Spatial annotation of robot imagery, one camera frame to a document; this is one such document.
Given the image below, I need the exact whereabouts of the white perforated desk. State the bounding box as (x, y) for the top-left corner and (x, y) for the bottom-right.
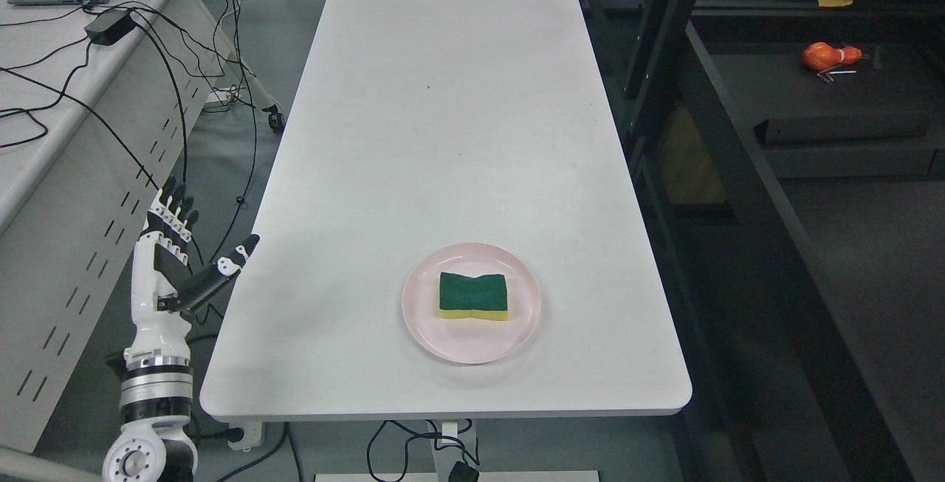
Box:
(1, 0), (233, 454)

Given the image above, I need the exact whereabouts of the black power adapter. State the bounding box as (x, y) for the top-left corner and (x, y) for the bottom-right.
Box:
(84, 8), (136, 46)

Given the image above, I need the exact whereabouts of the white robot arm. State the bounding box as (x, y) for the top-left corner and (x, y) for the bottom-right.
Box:
(101, 357), (198, 481)

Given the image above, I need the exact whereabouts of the green yellow sponge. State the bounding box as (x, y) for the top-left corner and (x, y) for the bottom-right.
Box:
(438, 272), (509, 321)

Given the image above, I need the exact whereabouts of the white table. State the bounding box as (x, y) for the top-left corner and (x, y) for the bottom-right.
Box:
(199, 0), (693, 482)

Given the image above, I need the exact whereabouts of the black metal rack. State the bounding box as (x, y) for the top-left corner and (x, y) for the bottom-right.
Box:
(582, 0), (943, 481)

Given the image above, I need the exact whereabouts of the pink round plate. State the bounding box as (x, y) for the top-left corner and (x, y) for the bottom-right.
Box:
(401, 243), (543, 365)

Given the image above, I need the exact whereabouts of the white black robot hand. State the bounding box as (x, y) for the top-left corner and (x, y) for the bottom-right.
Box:
(123, 176), (260, 371)

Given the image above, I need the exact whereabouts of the orange plastic bag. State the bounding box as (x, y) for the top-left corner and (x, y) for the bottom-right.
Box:
(801, 41), (863, 72)

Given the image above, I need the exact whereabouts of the white power strip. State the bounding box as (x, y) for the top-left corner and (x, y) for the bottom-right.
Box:
(226, 421), (266, 452)

